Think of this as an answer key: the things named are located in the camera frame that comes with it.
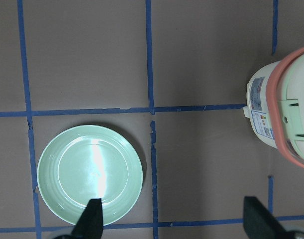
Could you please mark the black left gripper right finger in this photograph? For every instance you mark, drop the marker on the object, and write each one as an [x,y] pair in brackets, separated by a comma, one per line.
[258,222]

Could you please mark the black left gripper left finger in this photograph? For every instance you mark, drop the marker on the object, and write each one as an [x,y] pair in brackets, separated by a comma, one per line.
[90,223]

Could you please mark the white rice cooker pink handle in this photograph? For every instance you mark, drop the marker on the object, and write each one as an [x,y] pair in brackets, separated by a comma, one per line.
[275,106]

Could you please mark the green plate near left arm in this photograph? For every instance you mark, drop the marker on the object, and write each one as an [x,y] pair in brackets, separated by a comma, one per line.
[89,162]

